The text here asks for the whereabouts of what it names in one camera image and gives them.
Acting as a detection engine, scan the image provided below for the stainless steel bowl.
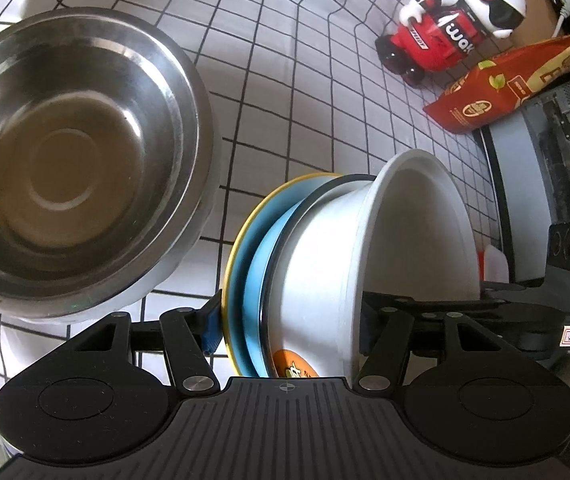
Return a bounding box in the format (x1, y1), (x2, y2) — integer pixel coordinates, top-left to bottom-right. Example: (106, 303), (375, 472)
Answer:
(0, 8), (223, 319)

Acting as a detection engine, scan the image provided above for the red and white toy robot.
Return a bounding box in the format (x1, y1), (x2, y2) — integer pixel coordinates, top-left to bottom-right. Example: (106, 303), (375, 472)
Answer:
(375, 0), (528, 89)

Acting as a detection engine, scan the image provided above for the dark computer case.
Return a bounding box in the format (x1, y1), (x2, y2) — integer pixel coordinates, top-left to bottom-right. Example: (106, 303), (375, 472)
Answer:
(472, 65), (570, 322)

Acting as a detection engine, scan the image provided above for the blue bowl with black rim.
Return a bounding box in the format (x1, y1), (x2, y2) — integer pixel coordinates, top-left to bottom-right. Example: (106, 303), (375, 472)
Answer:
(242, 175), (376, 379)

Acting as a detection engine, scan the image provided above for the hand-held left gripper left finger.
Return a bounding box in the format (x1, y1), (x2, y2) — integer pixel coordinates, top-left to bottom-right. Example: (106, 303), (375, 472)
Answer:
(67, 297), (224, 396)

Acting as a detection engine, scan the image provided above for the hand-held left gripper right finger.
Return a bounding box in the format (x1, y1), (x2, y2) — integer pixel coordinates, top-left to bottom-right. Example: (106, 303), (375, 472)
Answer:
(356, 309), (516, 392)

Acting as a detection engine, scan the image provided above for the yellow-rimmed bowl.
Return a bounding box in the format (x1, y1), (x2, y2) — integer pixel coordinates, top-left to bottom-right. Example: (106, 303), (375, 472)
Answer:
(222, 172), (346, 379)

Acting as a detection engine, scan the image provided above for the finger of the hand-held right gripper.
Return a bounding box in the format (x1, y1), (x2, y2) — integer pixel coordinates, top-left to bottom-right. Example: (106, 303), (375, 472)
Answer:
(365, 282), (548, 320)

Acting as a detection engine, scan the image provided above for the red snack bag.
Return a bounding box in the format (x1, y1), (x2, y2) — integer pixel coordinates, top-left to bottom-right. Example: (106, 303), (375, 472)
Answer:
(422, 22), (570, 136)

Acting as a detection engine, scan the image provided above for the white bowl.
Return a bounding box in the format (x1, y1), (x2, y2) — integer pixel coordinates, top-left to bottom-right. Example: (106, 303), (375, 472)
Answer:
(264, 149), (482, 379)

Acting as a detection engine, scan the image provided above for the checked white tablecloth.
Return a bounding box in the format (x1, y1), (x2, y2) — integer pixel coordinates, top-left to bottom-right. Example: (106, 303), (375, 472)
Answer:
(0, 0), (566, 422)

